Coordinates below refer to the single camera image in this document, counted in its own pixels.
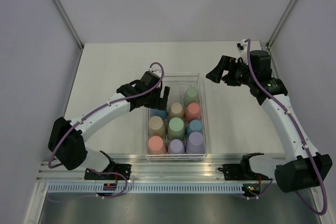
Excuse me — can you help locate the beige cup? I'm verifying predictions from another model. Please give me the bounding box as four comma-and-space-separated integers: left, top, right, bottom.
148, 116, 166, 138
168, 102, 184, 120

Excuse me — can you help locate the green cup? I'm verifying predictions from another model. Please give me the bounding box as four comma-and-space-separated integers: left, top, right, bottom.
167, 118, 185, 141
183, 87, 199, 107

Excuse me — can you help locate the light blue cup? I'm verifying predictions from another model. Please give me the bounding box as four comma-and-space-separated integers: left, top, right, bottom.
186, 120, 203, 137

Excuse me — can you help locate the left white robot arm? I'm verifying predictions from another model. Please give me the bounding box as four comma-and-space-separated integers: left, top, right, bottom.
48, 71, 170, 180

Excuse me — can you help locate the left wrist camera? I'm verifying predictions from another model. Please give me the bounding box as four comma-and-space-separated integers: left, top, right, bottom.
148, 68, 161, 74

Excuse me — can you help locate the pink cup rear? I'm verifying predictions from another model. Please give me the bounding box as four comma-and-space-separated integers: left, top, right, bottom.
185, 102, 201, 123

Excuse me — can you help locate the aluminium front rail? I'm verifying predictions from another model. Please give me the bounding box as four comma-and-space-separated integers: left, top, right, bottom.
36, 154, 241, 183

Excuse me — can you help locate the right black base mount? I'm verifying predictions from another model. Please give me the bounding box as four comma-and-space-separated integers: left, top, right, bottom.
217, 164, 247, 181

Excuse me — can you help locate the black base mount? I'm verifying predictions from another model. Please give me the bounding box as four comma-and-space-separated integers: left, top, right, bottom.
84, 163, 131, 180
217, 164, 247, 181

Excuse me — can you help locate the small purple cup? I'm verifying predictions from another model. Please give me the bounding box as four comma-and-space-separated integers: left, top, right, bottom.
168, 139, 185, 154

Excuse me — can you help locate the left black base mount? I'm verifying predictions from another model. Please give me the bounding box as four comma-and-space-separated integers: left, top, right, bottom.
84, 163, 131, 180

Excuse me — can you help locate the aluminium frame post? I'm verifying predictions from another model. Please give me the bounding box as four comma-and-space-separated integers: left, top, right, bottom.
51, 0, 84, 52
265, 0, 299, 49

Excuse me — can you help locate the right aluminium frame post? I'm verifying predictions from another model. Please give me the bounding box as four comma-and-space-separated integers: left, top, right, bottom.
265, 0, 299, 49

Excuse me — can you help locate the pink cup front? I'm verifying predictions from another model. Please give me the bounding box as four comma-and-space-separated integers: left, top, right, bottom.
148, 136, 167, 155

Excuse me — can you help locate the large purple cup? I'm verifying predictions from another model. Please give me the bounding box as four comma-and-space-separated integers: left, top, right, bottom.
186, 132, 205, 154

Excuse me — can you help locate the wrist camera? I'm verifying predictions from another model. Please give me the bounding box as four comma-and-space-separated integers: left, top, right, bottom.
236, 39, 248, 61
148, 68, 161, 74

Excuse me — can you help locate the white slotted cable duct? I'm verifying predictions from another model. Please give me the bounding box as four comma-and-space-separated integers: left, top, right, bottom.
47, 183, 244, 194

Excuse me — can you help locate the left aluminium frame post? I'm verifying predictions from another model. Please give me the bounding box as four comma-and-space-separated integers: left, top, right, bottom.
51, 0, 84, 52

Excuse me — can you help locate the clear wire dish rack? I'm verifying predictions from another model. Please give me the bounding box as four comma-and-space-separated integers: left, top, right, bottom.
144, 73, 207, 161

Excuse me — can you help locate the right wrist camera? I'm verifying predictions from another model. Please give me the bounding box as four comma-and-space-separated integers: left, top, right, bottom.
236, 39, 248, 61

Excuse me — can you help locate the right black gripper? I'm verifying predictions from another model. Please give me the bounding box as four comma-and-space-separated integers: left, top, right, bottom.
206, 55, 256, 87

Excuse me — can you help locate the pink cup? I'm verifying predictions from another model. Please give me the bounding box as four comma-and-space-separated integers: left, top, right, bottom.
185, 102, 201, 123
148, 136, 167, 155

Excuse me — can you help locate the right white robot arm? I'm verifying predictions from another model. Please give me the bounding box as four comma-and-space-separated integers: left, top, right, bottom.
206, 50, 332, 193

